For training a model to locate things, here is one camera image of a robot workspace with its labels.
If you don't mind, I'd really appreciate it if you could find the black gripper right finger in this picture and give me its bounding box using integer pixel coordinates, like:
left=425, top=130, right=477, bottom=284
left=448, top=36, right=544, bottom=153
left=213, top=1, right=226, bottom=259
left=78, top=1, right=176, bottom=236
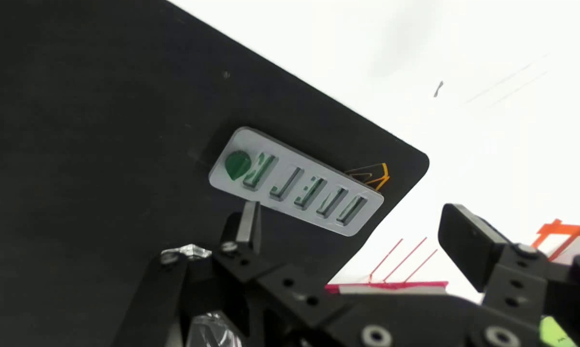
left=438, top=202, right=580, bottom=347

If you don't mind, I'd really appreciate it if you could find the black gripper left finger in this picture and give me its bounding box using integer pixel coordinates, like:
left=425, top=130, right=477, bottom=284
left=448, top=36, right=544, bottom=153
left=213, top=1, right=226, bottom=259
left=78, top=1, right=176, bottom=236
left=211, top=200, right=369, bottom=347

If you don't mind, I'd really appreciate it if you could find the grey tag with green letters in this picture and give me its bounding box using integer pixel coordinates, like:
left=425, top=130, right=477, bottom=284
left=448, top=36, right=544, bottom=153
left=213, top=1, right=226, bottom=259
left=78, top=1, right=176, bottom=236
left=209, top=124, right=386, bottom=238

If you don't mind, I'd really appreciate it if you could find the green book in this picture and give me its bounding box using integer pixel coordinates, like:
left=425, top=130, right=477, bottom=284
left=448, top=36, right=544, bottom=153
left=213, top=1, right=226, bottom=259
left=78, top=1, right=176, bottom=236
left=538, top=313, right=579, bottom=347

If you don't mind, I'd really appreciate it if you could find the orange thread loop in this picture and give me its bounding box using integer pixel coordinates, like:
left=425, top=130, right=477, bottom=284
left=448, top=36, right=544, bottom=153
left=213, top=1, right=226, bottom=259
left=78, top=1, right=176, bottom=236
left=350, top=159, right=394, bottom=192

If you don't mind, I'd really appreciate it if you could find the black rectangular mat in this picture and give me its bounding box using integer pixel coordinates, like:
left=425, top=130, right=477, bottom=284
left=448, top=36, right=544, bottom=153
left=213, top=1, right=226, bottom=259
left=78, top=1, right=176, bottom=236
left=0, top=0, right=432, bottom=347

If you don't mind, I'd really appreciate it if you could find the small orange plastic frame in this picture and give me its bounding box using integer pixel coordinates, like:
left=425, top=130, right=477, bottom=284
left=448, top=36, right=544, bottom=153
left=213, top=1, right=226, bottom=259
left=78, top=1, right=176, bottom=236
left=531, top=213, right=580, bottom=257

